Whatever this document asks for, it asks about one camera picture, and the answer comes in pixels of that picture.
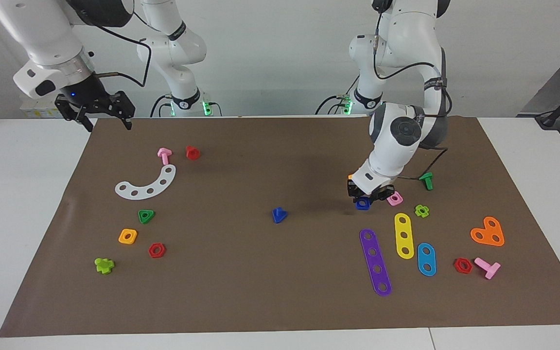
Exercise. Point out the white curved five-hole plate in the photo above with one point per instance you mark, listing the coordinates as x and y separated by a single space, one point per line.
142 193

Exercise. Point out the orange square plastic nut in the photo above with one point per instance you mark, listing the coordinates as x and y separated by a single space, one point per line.
122 238

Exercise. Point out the pink square plastic nut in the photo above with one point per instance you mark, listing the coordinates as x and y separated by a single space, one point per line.
396 200

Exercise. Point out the yellow three-hole strip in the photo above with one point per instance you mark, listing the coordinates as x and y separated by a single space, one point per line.
403 228

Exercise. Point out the small pink plastic screw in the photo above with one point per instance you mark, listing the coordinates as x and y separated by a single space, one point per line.
164 155

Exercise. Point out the white box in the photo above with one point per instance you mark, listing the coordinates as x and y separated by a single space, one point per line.
37 113

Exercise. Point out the lime green cross nut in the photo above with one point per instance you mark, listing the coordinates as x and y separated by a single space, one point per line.
417 211

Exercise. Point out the blue square plastic nut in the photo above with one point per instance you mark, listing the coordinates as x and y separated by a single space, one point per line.
362 206

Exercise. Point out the orange heart three-hole plate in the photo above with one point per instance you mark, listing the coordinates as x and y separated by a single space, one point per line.
488 232

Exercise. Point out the brown table mat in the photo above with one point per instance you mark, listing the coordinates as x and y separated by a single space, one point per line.
260 282

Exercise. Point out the lime green cross-head screw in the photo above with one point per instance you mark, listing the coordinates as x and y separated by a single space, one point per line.
104 266

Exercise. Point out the green triangle plastic nut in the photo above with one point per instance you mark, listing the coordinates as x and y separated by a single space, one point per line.
140 214

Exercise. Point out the large pink plastic screw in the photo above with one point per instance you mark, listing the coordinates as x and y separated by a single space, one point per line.
490 269

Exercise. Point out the red plastic screw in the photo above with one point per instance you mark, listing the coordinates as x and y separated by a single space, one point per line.
192 153

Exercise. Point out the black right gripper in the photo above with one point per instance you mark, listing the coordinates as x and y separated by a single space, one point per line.
90 99

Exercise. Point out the purple four-hole strip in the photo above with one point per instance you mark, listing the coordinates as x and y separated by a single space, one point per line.
370 244

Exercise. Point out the green plastic screw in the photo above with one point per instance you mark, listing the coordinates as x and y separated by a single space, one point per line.
427 181

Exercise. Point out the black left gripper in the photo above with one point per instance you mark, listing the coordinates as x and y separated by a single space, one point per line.
372 188

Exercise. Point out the blue plastic screw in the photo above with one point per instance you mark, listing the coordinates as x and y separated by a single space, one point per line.
279 215

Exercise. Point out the red hexagon plastic nut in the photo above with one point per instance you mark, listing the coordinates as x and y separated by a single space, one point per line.
457 266
151 251

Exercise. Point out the blue two-hole strip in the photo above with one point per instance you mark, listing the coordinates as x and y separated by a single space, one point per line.
426 259

